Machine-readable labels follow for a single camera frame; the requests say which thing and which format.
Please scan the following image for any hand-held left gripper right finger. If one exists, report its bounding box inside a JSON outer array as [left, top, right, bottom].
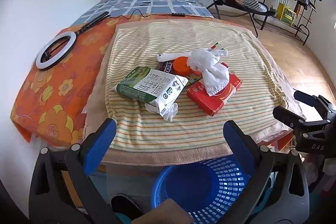
[[223, 120, 310, 224]]

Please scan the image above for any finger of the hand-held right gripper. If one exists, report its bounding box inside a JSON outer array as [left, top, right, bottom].
[[272, 106, 305, 130], [293, 90, 319, 107]]

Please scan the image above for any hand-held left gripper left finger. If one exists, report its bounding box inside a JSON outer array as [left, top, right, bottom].
[[29, 118, 124, 224]]

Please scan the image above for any red tissue box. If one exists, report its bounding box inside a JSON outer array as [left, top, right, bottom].
[[186, 63, 242, 117]]

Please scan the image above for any blue plastic basket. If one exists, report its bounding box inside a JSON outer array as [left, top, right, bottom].
[[152, 156, 265, 224]]

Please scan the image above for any green white milk carton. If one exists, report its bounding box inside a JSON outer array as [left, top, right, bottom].
[[115, 66, 189, 119]]

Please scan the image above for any colourful paper packet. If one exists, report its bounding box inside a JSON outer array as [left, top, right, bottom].
[[209, 42, 228, 57]]

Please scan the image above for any orange round lid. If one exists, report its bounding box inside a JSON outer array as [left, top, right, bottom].
[[174, 55, 193, 75]]

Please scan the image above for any brown candy bar wrapper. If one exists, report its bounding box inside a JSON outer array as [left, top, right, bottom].
[[155, 60, 179, 73]]

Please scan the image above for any striped beige towel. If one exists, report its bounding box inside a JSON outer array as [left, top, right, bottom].
[[87, 20, 306, 164]]

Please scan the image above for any orange floral sheet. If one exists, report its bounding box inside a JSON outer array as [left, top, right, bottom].
[[10, 14, 126, 147]]

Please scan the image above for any black shoe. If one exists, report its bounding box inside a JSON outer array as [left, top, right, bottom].
[[110, 194, 142, 222]]

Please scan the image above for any yellow crate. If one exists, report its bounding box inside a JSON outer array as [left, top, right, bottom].
[[276, 3, 297, 26]]

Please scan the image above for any white toothpaste tube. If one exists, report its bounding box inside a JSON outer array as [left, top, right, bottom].
[[157, 52, 184, 62]]

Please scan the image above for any striped garment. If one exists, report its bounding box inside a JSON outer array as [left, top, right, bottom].
[[240, 0, 268, 13]]

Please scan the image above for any blue checked bedsheet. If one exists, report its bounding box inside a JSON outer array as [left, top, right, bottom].
[[71, 0, 214, 28]]

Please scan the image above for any white ring light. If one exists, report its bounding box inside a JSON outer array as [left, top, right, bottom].
[[35, 11, 110, 72]]

